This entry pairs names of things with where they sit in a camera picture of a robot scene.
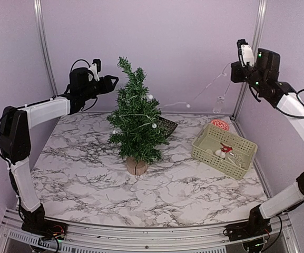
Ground small green christmas tree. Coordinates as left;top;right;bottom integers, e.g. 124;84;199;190
107;56;169;164

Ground front aluminium rail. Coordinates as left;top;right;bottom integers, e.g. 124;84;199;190
0;209;300;252

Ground black mesh object behind tree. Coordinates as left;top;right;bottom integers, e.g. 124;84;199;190
158;116;178;138

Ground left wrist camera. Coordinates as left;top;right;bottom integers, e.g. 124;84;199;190
88;59;101;82

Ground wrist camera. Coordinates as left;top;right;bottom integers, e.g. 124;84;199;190
88;59;101;82
237;39;255;67

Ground right aluminium frame post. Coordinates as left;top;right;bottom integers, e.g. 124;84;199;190
232;0;268;120

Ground red white round ornament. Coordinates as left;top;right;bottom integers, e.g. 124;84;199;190
211;119;230;131

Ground white ball string lights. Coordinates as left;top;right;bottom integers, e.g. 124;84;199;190
111;63;233;138

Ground red reindeer ornament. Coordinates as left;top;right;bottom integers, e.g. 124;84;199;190
220;142;233;154

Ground round wooden tree base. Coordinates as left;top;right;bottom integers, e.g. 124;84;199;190
126;157;148;176

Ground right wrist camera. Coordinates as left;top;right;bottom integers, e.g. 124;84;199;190
237;39;255;67

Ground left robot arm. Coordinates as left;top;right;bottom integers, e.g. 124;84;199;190
0;67;119;235

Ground aluminium frame post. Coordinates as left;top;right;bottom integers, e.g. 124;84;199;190
33;0;58;98
232;0;268;120

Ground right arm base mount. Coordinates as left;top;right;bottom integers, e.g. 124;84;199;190
223;205;272;241

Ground green perforated plastic basket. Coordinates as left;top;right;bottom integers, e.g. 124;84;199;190
191;123;258;180

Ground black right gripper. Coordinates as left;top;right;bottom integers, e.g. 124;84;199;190
230;62;264;91

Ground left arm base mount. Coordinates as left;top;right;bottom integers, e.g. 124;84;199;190
18;204;67;238

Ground silver star ornament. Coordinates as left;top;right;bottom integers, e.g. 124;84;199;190
229;152;243;164

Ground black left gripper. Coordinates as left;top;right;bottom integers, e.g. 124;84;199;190
81;75;119;101

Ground left aluminium frame post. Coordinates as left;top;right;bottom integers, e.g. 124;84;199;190
33;0;58;98

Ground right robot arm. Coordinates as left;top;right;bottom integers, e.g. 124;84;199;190
231;44;304;236

